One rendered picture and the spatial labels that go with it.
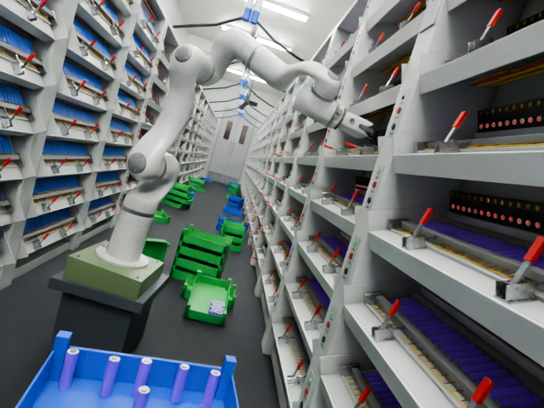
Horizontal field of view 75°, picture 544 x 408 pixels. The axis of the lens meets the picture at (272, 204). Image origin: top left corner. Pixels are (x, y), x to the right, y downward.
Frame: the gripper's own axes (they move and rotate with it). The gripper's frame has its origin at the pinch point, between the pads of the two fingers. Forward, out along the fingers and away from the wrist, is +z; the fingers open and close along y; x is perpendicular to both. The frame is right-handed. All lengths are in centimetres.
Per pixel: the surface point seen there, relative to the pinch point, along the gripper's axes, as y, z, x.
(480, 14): -32.8, -3.0, -30.0
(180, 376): -60, -33, 64
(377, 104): -6.4, -7.7, -8.0
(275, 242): 108, 7, 63
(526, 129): -51, 8, -3
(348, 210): -8.0, -0.9, 26.0
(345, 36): 107, -12, -71
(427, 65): -32.9, -9.0, -13.4
